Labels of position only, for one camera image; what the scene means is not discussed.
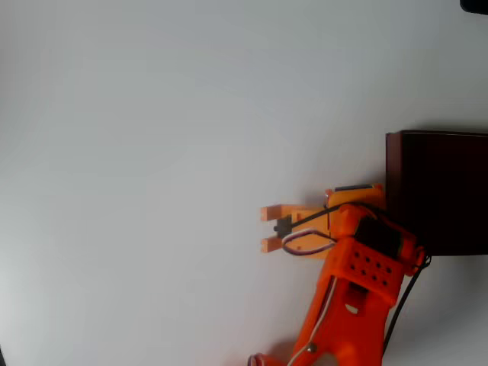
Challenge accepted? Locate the light orange camera mount bracket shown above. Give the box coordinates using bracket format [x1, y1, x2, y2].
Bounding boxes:
[260, 204, 335, 262]

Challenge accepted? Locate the white red servo wire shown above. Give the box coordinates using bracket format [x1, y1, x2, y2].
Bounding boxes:
[281, 227, 339, 261]

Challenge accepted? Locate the black object at corner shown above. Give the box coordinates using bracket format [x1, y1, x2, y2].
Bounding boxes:
[459, 0, 488, 15]

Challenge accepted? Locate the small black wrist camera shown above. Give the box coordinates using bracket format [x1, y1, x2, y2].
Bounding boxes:
[274, 217, 293, 239]

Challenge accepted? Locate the dark red box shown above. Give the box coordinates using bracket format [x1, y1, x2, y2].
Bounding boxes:
[384, 129, 488, 257]

